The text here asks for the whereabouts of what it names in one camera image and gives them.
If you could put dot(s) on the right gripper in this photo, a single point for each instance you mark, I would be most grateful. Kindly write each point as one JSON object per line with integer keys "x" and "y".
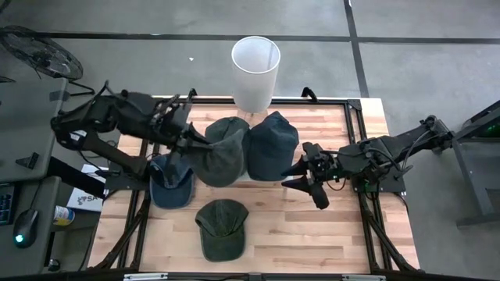
{"x": 321, "y": 195}

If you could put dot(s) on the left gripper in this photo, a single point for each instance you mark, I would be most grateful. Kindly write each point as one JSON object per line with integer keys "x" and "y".
{"x": 179, "y": 136}

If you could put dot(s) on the grey olive baseball cap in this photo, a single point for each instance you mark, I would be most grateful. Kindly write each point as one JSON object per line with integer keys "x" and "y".
{"x": 218, "y": 164}

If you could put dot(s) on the dark green baseball cap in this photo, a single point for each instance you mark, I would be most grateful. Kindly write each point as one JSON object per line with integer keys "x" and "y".
{"x": 226, "y": 126}
{"x": 222, "y": 230}

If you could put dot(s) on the navy baseball cap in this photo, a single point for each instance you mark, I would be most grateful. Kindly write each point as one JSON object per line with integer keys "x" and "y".
{"x": 271, "y": 146}

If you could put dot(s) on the blue denim baseball cap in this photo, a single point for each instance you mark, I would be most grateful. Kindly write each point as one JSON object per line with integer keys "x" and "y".
{"x": 172, "y": 191}

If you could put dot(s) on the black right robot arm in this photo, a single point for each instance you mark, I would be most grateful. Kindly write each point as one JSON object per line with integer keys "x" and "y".
{"x": 390, "y": 150}

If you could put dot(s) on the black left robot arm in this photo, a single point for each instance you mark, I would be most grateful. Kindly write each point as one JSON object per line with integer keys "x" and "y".
{"x": 117, "y": 113}

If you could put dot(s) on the white cylindrical bin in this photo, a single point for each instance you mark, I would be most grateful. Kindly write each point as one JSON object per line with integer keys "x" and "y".
{"x": 254, "y": 86}

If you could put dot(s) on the white printed cardboard box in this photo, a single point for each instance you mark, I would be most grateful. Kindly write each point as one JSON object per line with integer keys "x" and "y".
{"x": 84, "y": 203}

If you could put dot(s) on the black metal bar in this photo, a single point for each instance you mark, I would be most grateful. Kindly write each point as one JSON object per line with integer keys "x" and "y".
{"x": 70, "y": 175}

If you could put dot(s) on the black tape piece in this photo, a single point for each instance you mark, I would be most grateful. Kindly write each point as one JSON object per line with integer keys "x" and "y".
{"x": 59, "y": 96}
{"x": 28, "y": 161}

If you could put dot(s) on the white yellow tin can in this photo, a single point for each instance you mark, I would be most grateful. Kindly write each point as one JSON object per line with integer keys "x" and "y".
{"x": 62, "y": 215}

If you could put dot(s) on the dark grey metal stand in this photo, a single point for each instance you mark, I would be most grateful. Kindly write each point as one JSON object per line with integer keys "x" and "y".
{"x": 471, "y": 175}

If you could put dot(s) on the black floor fan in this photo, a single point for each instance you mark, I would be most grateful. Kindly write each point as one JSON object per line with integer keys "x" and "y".
{"x": 43, "y": 54}

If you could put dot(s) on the small black knob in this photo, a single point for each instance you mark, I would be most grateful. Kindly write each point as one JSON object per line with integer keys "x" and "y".
{"x": 54, "y": 265}

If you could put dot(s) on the black computer mouse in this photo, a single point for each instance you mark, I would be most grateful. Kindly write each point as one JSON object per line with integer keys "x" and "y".
{"x": 25, "y": 226}

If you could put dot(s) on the black backlit keyboard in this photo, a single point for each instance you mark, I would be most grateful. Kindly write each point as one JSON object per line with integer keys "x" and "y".
{"x": 6, "y": 203}

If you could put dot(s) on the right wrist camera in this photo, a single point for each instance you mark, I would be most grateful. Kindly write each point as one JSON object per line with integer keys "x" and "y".
{"x": 328, "y": 162}

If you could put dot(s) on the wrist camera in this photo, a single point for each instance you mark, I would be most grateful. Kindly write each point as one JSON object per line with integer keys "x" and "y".
{"x": 168, "y": 111}
{"x": 328, "y": 162}

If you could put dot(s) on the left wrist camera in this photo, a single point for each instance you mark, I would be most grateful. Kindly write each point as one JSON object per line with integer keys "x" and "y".
{"x": 168, "y": 111}

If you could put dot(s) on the black aluminium extrusion frame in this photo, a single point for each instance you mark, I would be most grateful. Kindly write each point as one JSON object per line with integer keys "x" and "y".
{"x": 332, "y": 102}

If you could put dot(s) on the silver aluminium bracket strip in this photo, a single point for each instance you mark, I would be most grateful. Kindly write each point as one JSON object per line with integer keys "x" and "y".
{"x": 363, "y": 278}
{"x": 144, "y": 276}

